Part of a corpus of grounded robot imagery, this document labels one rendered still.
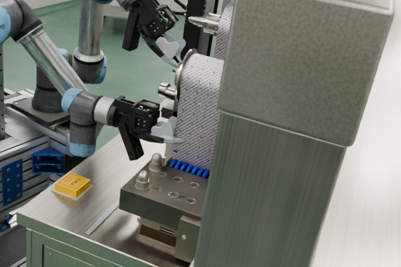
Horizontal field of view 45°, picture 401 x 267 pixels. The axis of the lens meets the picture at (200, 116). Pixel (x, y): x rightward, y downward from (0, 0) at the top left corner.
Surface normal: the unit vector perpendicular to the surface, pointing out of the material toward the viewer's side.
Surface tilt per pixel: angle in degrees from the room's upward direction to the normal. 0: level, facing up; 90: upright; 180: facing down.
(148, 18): 90
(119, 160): 0
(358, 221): 0
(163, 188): 0
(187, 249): 90
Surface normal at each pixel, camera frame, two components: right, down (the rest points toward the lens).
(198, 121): -0.36, 0.34
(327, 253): 0.15, -0.90
